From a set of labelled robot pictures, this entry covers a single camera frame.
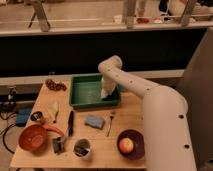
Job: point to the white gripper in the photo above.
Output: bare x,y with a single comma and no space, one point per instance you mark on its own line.
107,87

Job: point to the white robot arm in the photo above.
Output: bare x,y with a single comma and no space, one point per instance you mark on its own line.
167,140

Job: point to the blue folded towel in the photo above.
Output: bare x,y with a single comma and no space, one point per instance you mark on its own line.
95,121

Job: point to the purple bowl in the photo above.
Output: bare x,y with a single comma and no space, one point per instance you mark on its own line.
138,151

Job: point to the orange bowl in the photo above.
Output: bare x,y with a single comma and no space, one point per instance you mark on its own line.
32,137

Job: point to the green plastic tray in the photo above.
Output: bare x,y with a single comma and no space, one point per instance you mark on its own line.
85,92

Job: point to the silver fork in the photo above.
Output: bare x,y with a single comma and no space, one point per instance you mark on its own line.
112,115

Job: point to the bunch of red grapes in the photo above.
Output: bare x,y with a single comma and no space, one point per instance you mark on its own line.
51,85

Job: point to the yellow banana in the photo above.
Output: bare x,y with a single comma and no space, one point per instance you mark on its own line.
53,110

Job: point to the red yellow apple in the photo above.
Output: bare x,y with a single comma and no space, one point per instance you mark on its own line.
126,145

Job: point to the orange carrot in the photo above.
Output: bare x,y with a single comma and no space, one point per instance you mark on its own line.
53,129

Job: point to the black binder clip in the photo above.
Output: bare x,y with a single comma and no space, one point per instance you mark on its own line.
58,145

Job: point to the blue box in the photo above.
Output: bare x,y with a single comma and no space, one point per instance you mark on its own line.
22,116

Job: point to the black handled knife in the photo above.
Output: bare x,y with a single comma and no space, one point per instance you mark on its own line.
70,123

